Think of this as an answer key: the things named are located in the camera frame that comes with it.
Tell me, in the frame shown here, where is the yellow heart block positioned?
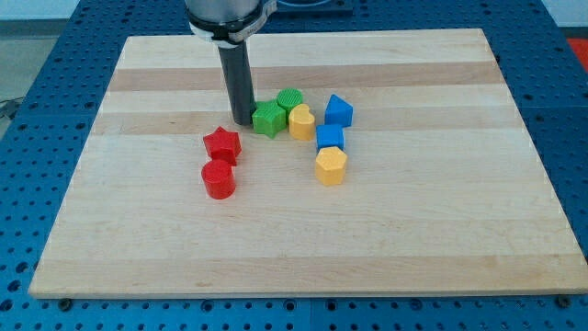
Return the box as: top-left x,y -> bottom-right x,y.
288,103 -> 316,141

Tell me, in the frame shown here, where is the red cylinder block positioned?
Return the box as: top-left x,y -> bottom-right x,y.
201,159 -> 236,200

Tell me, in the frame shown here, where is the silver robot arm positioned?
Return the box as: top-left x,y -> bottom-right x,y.
185,0 -> 277,126

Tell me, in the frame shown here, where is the wooden board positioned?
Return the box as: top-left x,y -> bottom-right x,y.
28,29 -> 587,299

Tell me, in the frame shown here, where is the green cylinder block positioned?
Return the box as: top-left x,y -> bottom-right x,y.
277,88 -> 303,120

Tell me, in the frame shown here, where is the yellow hexagon block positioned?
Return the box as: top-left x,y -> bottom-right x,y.
315,146 -> 347,186

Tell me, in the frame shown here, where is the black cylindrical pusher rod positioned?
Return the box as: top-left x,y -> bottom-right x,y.
219,42 -> 255,126

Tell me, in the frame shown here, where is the blue cube block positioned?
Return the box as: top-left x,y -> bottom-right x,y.
315,124 -> 345,152

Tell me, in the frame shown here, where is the blue triangle block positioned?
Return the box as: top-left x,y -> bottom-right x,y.
324,95 -> 354,127

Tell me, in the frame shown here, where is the green star block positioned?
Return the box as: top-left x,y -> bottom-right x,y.
252,99 -> 287,139

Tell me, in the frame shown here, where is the red star block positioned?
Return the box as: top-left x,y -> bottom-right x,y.
203,126 -> 242,166

